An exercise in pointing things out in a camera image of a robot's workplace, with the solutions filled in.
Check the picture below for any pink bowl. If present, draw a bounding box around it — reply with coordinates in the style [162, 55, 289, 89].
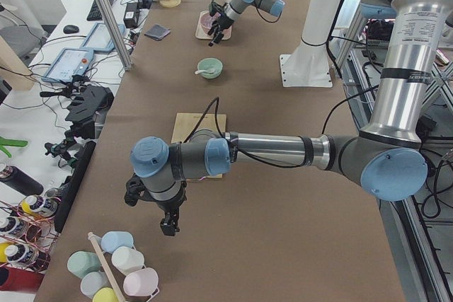
[200, 11, 234, 38]

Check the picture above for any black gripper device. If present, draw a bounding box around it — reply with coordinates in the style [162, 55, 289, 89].
[65, 85, 114, 139]

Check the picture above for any pink cup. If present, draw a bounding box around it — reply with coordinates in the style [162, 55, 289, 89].
[123, 267, 159, 296]

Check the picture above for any clear ice cubes pile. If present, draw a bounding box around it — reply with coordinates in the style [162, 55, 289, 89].
[201, 13, 217, 28]

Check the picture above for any black keyboard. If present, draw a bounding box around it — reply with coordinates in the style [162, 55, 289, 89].
[86, 0, 117, 22]

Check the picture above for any green cup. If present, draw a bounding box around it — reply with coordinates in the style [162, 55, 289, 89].
[67, 251, 101, 279]

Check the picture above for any black power adapter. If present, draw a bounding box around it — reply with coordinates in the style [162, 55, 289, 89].
[123, 2, 140, 28]

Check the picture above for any mint green bowl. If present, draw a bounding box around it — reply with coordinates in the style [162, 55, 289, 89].
[195, 57, 223, 79]

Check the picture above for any grey cup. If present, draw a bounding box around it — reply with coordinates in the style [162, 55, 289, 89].
[80, 271, 110, 298]

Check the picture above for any green plastic tool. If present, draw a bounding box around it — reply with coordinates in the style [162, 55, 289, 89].
[0, 137, 28, 158]

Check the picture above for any white cup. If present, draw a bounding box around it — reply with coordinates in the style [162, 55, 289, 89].
[111, 246, 144, 275]

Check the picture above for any yellow paint bottle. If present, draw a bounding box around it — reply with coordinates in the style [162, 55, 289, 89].
[23, 195, 59, 218]

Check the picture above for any wooden cutting board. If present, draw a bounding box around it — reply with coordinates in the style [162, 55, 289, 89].
[171, 112, 223, 181]

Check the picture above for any blue teach pendant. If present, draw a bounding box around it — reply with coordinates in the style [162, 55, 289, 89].
[80, 23, 115, 54]
[41, 48, 94, 83]

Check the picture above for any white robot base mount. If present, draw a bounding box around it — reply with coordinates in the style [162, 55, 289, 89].
[280, 0, 341, 88]

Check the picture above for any black computer mouse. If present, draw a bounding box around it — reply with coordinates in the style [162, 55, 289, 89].
[63, 25, 79, 34]

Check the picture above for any blue teach pendant near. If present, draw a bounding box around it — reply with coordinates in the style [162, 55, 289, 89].
[41, 48, 94, 83]

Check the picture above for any black long bar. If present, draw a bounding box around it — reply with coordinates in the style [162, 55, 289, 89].
[54, 141, 96, 233]

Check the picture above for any grey purple cloth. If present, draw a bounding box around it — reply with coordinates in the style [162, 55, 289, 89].
[144, 24, 171, 41]

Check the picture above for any blue cup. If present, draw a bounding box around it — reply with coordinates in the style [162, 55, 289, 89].
[101, 231, 134, 254]

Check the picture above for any black water bottle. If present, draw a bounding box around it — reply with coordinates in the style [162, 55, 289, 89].
[1, 163, 43, 196]

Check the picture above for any red container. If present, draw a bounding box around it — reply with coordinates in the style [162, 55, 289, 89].
[1, 267, 45, 294]

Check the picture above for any wooden cup rack pole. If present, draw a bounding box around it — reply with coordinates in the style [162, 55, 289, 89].
[88, 231, 126, 302]

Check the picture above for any aluminium frame post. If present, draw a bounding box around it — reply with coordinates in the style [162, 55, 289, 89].
[95, 0, 132, 71]

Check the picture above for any white ceramic spoon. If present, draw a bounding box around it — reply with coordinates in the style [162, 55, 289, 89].
[194, 68, 217, 74]

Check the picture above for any blue teach pendant far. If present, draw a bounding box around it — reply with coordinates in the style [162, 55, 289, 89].
[80, 23, 115, 54]

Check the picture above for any cream plastic tray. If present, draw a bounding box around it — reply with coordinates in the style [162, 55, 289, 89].
[195, 10, 235, 41]

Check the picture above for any yellow cup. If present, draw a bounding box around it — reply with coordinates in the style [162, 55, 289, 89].
[92, 287, 119, 302]

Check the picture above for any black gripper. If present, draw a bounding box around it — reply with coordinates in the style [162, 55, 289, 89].
[124, 175, 187, 236]
[207, 1, 234, 47]

